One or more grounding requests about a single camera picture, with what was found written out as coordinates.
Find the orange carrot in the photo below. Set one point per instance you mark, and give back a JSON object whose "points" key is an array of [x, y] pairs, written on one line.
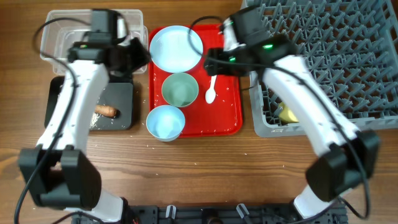
{"points": [[107, 111]]}

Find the white rice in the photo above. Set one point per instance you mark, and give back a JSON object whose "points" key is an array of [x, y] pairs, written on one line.
{"points": [[94, 119]]}

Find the large light blue plate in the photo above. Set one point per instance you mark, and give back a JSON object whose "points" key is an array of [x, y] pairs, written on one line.
{"points": [[174, 50]]}

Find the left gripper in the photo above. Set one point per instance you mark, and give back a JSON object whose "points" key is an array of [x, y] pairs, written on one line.
{"points": [[142, 57]]}

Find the black plastic tray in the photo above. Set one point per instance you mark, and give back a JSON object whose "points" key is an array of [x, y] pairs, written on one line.
{"points": [[117, 95]]}

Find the grey dishwasher rack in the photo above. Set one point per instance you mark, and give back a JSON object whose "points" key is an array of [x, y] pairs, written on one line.
{"points": [[350, 48]]}

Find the white plastic spoon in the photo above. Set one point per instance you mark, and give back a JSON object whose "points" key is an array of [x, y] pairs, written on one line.
{"points": [[210, 94]]}

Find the small light blue bowl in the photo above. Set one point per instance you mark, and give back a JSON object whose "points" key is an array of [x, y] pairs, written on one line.
{"points": [[165, 123]]}

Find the clear plastic bin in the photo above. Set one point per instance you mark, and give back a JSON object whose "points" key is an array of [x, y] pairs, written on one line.
{"points": [[62, 37]]}

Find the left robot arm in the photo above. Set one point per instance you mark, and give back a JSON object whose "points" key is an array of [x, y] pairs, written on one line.
{"points": [[56, 171]]}

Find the green bowl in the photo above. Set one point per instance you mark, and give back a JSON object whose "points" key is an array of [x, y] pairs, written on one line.
{"points": [[180, 89]]}

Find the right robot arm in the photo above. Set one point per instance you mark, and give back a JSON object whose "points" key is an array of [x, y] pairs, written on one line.
{"points": [[346, 156]]}

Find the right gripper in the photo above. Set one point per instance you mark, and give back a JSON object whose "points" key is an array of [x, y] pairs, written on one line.
{"points": [[214, 67]]}

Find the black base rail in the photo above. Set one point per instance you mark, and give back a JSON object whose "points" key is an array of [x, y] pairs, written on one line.
{"points": [[265, 214]]}

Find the red serving tray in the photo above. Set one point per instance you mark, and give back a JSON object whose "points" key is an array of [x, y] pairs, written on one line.
{"points": [[224, 115]]}

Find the yellow cup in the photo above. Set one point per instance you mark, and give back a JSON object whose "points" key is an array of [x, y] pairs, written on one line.
{"points": [[286, 115]]}

